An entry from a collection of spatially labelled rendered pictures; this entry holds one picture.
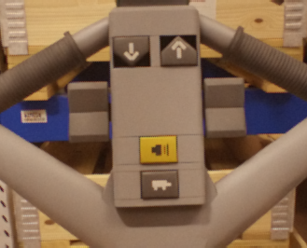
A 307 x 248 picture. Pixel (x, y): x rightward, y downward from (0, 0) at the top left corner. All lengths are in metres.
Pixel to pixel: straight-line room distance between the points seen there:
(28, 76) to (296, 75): 0.27
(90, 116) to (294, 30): 0.84
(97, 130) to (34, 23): 0.75
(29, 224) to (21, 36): 0.53
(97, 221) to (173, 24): 0.21
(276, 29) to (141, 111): 0.80
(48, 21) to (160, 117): 0.76
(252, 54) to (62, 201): 0.24
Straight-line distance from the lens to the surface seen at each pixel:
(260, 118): 1.24
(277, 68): 0.44
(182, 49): 0.41
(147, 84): 0.41
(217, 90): 0.42
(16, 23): 1.14
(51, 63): 0.43
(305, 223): 1.99
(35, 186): 0.43
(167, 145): 0.40
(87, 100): 0.42
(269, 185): 0.44
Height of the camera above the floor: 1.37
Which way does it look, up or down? 14 degrees down
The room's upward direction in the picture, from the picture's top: 2 degrees counter-clockwise
